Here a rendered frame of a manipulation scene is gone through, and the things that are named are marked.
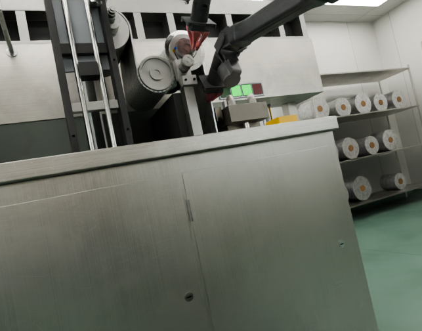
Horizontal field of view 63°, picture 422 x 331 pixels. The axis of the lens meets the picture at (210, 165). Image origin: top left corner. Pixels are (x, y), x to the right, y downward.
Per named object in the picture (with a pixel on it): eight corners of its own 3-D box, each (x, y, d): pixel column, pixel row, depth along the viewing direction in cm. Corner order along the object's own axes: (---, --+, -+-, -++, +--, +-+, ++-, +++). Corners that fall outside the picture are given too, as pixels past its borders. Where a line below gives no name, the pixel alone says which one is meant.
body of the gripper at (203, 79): (230, 90, 120) (236, 72, 114) (203, 92, 116) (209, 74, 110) (223, 77, 123) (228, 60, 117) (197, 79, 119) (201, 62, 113)
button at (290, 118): (279, 124, 100) (277, 116, 100) (266, 130, 106) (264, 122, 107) (298, 121, 103) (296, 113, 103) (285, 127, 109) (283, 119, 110)
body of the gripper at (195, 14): (216, 29, 114) (220, 6, 110) (187, 28, 110) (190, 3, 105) (207, 23, 119) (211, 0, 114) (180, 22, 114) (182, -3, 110)
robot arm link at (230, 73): (244, 35, 109) (220, 30, 104) (258, 58, 103) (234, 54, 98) (228, 66, 117) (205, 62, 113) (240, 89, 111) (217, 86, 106)
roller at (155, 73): (142, 91, 113) (135, 56, 114) (128, 112, 136) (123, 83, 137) (177, 88, 118) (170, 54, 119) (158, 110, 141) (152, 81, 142)
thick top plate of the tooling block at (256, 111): (231, 121, 120) (228, 105, 121) (191, 144, 157) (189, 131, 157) (269, 117, 127) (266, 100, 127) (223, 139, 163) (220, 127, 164)
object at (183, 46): (180, 33, 119) (199, 44, 122) (179, 36, 121) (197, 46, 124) (173, 51, 117) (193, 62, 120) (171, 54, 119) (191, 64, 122)
